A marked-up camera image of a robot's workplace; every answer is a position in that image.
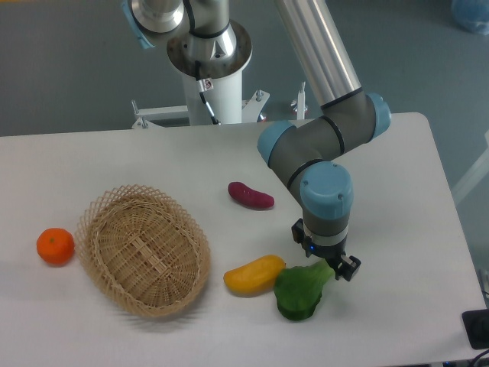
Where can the purple sweet potato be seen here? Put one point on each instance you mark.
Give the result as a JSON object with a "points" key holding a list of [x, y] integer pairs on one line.
{"points": [[248, 197]]}

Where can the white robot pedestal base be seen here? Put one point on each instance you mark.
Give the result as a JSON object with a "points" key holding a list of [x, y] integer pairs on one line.
{"points": [[211, 70]]}

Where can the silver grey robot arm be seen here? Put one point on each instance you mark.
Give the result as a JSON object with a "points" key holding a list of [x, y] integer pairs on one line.
{"points": [[303, 158]]}

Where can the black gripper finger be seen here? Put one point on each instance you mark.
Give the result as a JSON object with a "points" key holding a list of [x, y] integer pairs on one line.
{"points": [[300, 237], [346, 267]]}

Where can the green leafy vegetable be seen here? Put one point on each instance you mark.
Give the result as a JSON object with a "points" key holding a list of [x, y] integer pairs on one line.
{"points": [[298, 290]]}

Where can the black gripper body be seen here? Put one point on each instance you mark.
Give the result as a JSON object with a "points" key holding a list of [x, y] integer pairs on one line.
{"points": [[331, 248]]}

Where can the black device at table edge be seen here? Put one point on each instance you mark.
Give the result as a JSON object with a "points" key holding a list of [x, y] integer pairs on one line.
{"points": [[476, 327]]}

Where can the blue plastic bag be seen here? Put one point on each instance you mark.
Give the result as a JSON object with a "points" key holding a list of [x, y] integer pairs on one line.
{"points": [[471, 15]]}

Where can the woven wicker basket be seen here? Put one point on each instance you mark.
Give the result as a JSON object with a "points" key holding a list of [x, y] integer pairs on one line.
{"points": [[143, 251]]}

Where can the yellow mango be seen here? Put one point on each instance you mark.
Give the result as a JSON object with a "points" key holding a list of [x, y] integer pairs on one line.
{"points": [[255, 277]]}

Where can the white frame bar right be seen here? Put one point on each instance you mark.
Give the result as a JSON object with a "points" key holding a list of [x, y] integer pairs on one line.
{"points": [[472, 177]]}

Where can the orange tangerine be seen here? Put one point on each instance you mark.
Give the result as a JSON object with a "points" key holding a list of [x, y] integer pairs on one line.
{"points": [[55, 246]]}

